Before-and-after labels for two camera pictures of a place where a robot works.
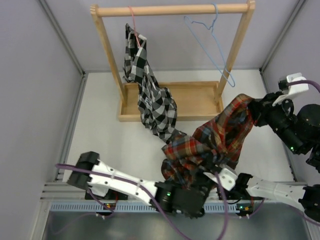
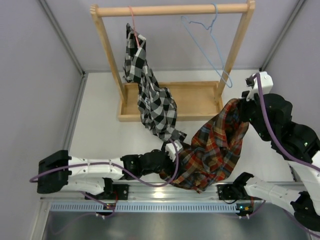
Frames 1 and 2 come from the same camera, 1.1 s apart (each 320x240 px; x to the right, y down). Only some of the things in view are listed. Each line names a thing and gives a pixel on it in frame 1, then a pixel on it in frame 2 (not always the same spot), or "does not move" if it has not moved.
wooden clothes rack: x=193 y=99 does not move
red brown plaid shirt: x=219 y=140 does not move
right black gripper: x=261 y=109 to x=244 y=104
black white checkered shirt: x=157 y=107 does not move
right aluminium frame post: x=263 y=65 does not move
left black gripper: x=207 y=168 to x=170 y=170
